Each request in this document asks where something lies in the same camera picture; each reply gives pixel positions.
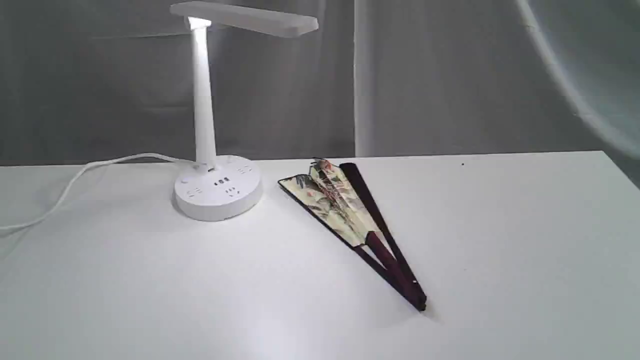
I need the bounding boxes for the painted paper folding fan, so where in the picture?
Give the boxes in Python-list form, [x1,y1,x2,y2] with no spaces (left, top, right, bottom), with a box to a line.
[278,158,428,312]

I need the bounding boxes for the grey backdrop curtain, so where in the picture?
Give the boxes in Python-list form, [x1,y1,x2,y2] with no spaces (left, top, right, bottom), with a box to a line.
[1,0,639,185]

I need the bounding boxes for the white desk lamp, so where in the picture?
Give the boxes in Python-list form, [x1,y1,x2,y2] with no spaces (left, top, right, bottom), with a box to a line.
[169,0,319,222]

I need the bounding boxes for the white lamp power cable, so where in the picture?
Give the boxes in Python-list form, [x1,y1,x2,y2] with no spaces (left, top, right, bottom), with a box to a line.
[0,153,195,233]

